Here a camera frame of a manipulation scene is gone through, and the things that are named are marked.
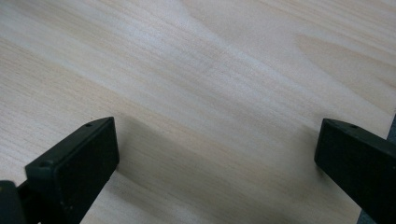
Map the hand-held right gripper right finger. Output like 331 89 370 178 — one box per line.
313 118 396 224

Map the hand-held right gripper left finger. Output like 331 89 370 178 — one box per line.
24 116 120 224

